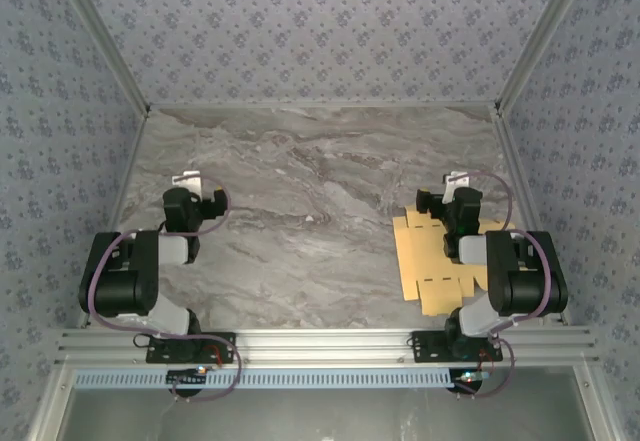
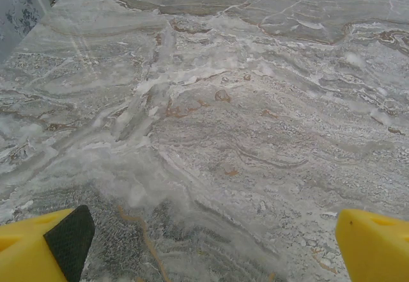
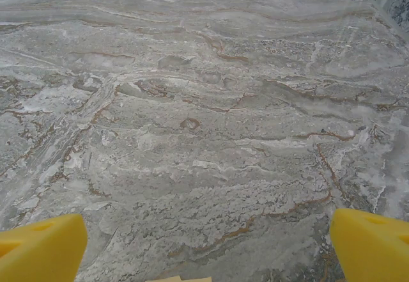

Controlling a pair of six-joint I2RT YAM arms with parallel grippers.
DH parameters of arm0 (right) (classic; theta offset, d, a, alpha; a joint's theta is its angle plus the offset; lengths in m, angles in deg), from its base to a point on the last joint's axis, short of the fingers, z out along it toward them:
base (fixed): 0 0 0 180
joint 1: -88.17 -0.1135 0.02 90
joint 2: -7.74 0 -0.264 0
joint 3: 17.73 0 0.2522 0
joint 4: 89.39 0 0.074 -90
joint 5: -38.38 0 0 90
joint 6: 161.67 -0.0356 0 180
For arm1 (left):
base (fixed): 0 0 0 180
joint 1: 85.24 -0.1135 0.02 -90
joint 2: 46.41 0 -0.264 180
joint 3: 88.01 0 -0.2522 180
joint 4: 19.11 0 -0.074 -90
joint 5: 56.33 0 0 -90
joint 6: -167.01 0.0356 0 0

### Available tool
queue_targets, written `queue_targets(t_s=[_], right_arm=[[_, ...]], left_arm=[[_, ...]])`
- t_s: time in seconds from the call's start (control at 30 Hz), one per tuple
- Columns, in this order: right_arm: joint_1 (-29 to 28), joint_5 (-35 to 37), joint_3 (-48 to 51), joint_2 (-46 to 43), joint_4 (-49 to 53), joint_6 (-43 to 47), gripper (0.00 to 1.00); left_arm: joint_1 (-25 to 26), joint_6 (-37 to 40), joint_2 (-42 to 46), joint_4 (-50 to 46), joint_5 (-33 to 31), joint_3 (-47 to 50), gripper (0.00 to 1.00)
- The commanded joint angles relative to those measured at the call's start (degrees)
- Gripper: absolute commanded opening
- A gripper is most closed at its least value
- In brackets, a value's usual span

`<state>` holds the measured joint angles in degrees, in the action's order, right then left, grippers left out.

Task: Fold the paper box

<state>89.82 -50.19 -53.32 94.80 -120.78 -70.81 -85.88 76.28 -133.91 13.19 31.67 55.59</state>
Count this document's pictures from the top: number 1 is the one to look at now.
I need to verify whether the small black controller board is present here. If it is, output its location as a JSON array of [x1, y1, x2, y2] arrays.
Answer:
[[452, 368, 494, 393], [166, 366, 209, 388]]

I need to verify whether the aluminium table side rail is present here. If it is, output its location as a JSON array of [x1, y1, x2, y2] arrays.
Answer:
[[492, 103, 572, 326], [75, 110, 151, 330]]

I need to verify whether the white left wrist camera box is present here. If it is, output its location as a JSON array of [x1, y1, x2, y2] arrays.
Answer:
[[171, 170, 204, 197]]

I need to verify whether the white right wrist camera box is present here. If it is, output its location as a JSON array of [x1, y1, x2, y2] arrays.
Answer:
[[442, 170, 472, 202]]

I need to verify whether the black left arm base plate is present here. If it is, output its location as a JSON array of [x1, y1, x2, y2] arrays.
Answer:
[[145, 331, 237, 365]]

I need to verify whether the grey slotted cable duct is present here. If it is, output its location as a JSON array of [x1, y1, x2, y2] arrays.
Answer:
[[73, 366, 464, 391]]

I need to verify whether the aluminium frame post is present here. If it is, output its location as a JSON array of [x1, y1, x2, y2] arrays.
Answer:
[[493, 0, 599, 115], [49, 0, 152, 115]]

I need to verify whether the yellow paper box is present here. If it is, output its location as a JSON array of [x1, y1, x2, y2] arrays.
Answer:
[[392, 204, 489, 318]]

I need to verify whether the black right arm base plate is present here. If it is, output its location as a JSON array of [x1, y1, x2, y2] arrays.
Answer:
[[412, 330, 504, 365]]

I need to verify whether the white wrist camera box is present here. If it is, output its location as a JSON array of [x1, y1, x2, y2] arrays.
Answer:
[[442, 170, 472, 202], [171, 170, 204, 197]]

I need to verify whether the aluminium mounting rail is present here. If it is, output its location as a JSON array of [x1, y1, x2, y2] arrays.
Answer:
[[54, 327, 599, 366]]

